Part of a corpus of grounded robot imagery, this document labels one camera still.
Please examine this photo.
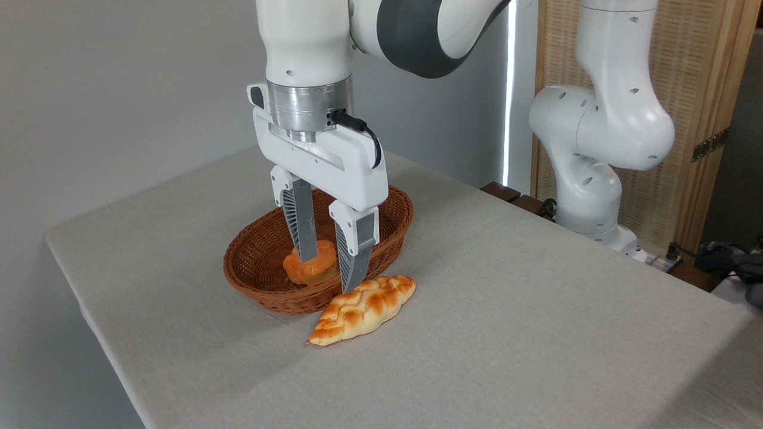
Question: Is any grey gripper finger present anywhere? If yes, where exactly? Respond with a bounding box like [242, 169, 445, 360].
[329, 199, 381, 294]
[270, 165, 320, 264]

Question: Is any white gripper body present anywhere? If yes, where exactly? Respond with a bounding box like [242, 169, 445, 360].
[247, 83, 390, 213]

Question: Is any orange muffin bread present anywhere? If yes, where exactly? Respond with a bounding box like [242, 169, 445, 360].
[283, 240, 339, 286]

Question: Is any braided golden bread loaf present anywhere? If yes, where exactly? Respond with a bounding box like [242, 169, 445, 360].
[308, 275, 417, 347]

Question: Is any brown wicker basket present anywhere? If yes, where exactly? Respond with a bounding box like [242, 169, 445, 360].
[224, 185, 414, 315]

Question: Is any dark wooden block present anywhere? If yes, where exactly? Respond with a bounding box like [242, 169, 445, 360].
[480, 182, 522, 204]
[511, 194, 548, 216]

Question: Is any grey tablecloth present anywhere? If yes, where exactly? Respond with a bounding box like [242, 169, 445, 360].
[45, 146, 763, 429]

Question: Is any white power strip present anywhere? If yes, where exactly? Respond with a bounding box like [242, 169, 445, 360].
[646, 250, 684, 274]

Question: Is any metal screen hinge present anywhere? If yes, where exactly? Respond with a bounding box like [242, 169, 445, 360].
[691, 127, 730, 163]

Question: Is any wooden woven folding screen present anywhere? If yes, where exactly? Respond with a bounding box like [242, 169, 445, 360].
[531, 0, 763, 256]

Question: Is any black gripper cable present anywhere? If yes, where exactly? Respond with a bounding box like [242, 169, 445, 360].
[330, 110, 383, 170]

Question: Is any black cable bundle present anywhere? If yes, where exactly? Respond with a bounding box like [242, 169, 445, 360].
[666, 237, 763, 308]

